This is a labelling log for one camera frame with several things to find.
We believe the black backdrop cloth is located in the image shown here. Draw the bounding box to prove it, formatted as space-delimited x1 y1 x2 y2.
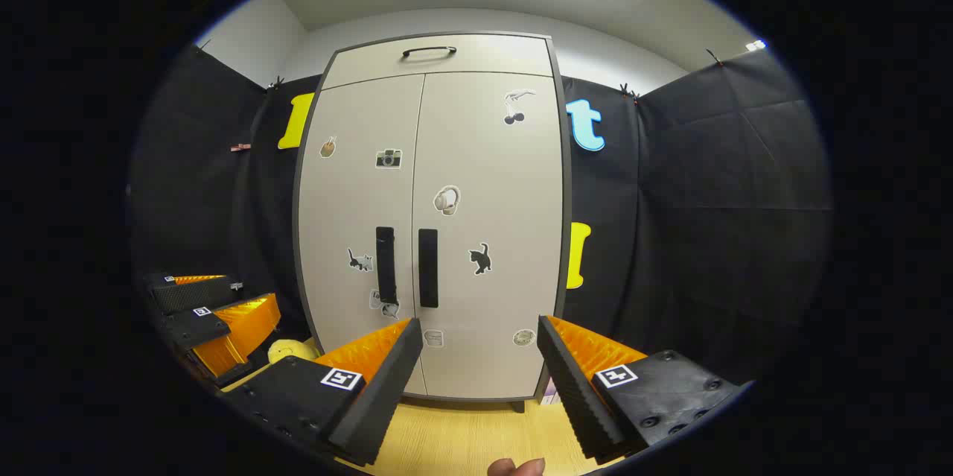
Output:
130 44 833 387

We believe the yellow soft object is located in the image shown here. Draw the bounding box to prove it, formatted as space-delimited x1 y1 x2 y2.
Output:
268 340 322 365

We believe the white double-door shoe cabinet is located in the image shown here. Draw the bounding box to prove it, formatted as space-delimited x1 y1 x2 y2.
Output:
292 31 573 413

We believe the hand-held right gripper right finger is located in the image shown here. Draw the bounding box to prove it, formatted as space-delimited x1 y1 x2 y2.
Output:
538 314 749 463

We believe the white cabinet door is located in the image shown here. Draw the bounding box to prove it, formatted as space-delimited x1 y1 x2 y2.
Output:
298 74 427 396
412 72 564 400

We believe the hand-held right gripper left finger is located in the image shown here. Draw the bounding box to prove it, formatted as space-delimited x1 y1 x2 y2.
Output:
223 317 424 468

